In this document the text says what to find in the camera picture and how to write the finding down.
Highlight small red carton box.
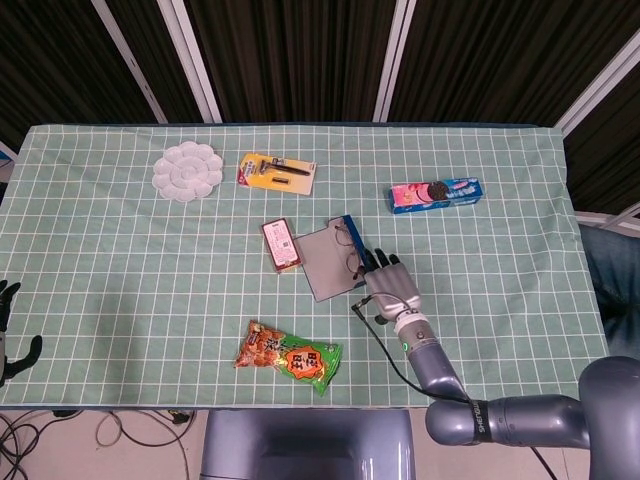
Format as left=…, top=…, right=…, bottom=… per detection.
left=260, top=217, right=305, bottom=275

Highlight white flower-shaped palette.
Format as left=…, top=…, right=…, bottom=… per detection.
left=152, top=140, right=224, bottom=203

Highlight thin-framed eyeglasses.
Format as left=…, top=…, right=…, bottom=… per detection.
left=333, top=224, right=369, bottom=281

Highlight blue pink cookie box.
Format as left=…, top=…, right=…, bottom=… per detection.
left=388, top=176, right=484, bottom=216

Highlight person leg in jeans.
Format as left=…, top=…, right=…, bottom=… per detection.
left=579, top=224, right=640, bottom=362

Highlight green orange snack bag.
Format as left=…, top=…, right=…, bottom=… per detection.
left=233, top=319, right=345, bottom=398

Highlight green checked tablecloth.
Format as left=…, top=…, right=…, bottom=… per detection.
left=0, top=123, right=614, bottom=411

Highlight grey floor cable loop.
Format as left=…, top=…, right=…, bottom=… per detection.
left=94, top=409, right=199, bottom=449

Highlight black floor cable bundle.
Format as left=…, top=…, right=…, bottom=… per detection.
left=0, top=410, right=81, bottom=480

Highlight razor in yellow blister pack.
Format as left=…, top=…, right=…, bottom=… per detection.
left=236, top=152, right=319, bottom=196

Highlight blue glasses case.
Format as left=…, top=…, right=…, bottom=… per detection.
left=292, top=214, right=369, bottom=304

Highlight dark pleated curtain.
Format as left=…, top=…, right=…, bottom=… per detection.
left=0, top=0, right=640, bottom=214

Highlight grey-blue robot torso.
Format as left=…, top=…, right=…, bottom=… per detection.
left=199, top=408, right=416, bottom=480

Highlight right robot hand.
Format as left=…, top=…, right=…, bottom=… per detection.
left=360, top=247, right=423, bottom=324

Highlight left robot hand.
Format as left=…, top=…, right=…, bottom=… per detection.
left=0, top=280, right=44, bottom=386

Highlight white aluminium frame post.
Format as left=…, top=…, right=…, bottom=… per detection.
left=92, top=0, right=169, bottom=124
left=157, top=0, right=224, bottom=124
left=372, top=0, right=416, bottom=123
left=552, top=34, right=640, bottom=137

